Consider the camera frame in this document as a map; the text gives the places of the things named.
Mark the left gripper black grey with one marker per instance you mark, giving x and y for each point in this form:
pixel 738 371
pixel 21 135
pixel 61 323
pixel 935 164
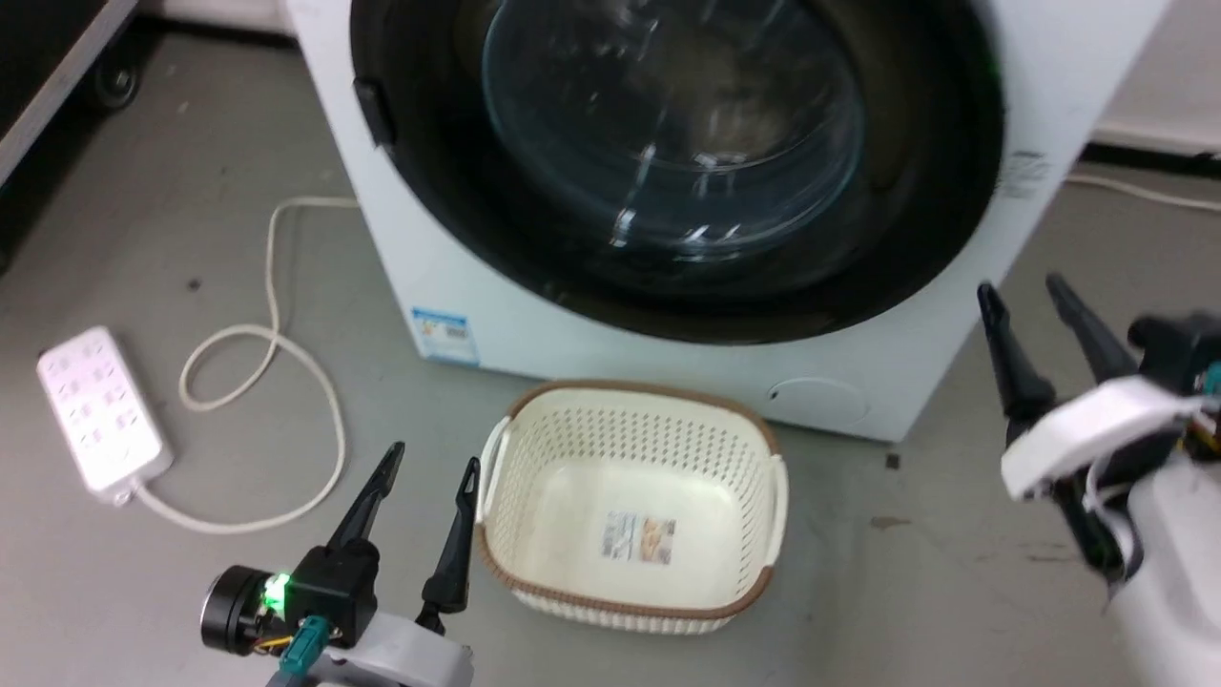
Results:
pixel 334 596

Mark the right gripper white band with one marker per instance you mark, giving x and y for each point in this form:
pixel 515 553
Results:
pixel 1097 420

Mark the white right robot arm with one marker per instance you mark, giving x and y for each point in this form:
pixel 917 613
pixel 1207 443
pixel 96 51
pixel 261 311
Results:
pixel 1178 572

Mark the white washing machine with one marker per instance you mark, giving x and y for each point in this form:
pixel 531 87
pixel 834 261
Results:
pixel 591 348

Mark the black round glass washer door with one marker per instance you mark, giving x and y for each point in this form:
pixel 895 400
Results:
pixel 668 162

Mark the grey text sticker on washer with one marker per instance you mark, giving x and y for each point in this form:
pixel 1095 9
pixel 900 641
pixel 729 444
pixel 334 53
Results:
pixel 1024 175

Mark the blue energy label sticker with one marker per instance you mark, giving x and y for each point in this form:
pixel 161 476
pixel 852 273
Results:
pixel 444 336

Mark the cream perforated laundry basket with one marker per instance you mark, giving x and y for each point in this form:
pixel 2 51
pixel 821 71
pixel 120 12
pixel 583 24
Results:
pixel 630 506

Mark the paper label in basket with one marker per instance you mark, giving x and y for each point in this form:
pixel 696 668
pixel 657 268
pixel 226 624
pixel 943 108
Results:
pixel 639 537

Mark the round white filter cover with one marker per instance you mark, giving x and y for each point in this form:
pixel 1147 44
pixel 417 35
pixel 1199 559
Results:
pixel 820 399

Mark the white power strip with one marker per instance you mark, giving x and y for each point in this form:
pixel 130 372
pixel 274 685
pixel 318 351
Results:
pixel 100 410

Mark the black caster wheel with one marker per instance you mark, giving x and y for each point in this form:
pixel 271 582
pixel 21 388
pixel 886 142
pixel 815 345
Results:
pixel 116 82

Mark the black cart with grey edge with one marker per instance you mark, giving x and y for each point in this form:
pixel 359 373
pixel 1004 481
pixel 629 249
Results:
pixel 38 67

